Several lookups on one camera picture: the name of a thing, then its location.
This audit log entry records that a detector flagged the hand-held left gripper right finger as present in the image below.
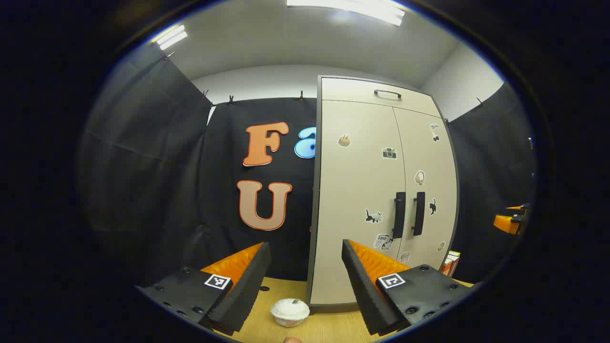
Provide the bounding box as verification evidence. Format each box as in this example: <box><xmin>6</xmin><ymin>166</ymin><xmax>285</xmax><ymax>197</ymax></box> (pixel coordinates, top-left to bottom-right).
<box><xmin>341</xmin><ymin>239</ymin><xmax>475</xmax><ymax>336</ymax></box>

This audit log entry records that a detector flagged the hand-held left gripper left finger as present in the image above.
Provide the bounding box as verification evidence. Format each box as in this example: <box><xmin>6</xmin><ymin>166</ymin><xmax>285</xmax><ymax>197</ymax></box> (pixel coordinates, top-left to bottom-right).
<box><xmin>136</xmin><ymin>242</ymin><xmax>272</xmax><ymax>336</ymax></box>

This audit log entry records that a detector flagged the small brown white box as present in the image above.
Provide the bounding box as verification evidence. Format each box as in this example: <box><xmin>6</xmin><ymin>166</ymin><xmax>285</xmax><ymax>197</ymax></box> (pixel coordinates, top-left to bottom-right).
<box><xmin>439</xmin><ymin>255</ymin><xmax>459</xmax><ymax>278</ymax></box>

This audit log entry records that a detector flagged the small white round container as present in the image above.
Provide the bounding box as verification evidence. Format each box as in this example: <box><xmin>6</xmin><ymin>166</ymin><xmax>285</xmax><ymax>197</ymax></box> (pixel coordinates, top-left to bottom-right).
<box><xmin>270</xmin><ymin>298</ymin><xmax>310</xmax><ymax>328</ymax></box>

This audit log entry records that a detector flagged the wide ceiling light panel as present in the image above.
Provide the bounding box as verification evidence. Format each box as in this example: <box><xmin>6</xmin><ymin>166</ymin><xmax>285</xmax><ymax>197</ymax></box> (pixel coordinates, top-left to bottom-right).
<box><xmin>286</xmin><ymin>0</ymin><xmax>406</xmax><ymax>27</ymax></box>

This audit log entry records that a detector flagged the white double-door shoe cabinet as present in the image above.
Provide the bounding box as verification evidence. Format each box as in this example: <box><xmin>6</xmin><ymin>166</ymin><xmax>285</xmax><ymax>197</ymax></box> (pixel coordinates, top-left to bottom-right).
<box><xmin>305</xmin><ymin>75</ymin><xmax>460</xmax><ymax>310</ymax></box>

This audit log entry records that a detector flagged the headphone-sticker shoe cabinet door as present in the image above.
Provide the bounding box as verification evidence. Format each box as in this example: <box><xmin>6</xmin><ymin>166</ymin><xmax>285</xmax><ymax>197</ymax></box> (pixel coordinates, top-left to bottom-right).
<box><xmin>393</xmin><ymin>107</ymin><xmax>459</xmax><ymax>272</ymax></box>

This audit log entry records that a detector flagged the narrow ceiling light strip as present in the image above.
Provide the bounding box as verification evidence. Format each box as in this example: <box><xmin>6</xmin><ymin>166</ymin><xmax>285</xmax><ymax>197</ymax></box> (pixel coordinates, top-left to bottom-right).
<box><xmin>152</xmin><ymin>24</ymin><xmax>189</xmax><ymax>50</ymax></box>

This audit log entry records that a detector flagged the camera-sticker shoe cabinet door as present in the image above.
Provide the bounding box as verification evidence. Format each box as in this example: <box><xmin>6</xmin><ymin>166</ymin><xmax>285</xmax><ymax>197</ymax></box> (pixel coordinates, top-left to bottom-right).
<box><xmin>310</xmin><ymin>100</ymin><xmax>411</xmax><ymax>305</ymax></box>

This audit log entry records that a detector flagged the black backdrop cloth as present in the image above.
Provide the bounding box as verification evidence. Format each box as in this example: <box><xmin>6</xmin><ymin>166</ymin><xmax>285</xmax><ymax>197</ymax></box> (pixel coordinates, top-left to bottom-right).
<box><xmin>79</xmin><ymin>45</ymin><xmax>537</xmax><ymax>286</ymax></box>

